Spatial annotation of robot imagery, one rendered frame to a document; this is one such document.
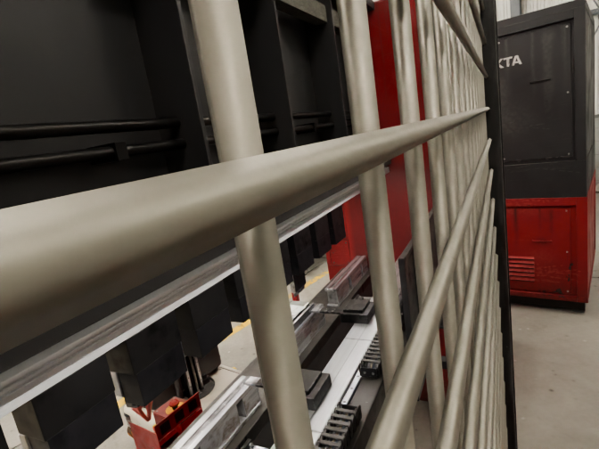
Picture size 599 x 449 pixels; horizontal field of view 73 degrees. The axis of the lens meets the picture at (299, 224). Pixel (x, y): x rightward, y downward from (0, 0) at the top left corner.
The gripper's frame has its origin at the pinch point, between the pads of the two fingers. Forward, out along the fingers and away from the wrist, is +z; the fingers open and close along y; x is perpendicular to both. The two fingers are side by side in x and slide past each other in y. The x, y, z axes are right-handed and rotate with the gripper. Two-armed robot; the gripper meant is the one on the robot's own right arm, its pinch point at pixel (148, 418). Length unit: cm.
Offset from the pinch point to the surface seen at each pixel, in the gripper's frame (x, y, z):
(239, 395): 5.7, 46.3, -5.7
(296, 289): 53, 42, -22
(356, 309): 57, 63, -8
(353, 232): 140, 25, -25
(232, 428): -0.1, 45.3, 1.0
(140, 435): -4.7, 0.0, 3.2
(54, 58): -30, 80, -92
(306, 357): 44, 42, 3
